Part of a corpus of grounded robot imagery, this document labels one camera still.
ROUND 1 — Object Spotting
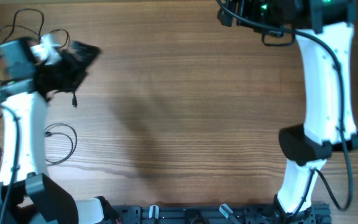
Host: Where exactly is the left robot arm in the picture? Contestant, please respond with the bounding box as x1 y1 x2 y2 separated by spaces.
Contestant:
0 35 122 223

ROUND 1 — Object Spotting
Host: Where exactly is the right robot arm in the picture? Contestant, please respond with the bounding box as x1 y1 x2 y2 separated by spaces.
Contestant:
218 0 358 223

